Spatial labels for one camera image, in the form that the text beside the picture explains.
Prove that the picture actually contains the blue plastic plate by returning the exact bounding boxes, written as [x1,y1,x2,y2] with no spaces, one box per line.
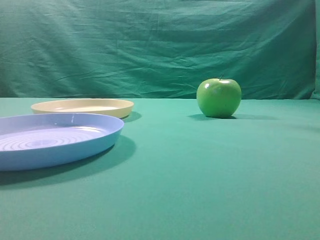
[0,113,125,172]

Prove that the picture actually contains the green backdrop cloth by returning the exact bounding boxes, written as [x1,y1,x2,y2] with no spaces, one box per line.
[0,0,320,100]

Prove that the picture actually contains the green apple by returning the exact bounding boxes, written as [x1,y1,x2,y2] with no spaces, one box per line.
[196,76,242,119]

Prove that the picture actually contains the yellow plastic plate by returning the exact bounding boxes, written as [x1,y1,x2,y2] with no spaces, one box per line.
[31,98,134,119]

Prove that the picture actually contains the green table cloth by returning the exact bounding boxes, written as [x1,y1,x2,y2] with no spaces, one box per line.
[0,99,320,240]

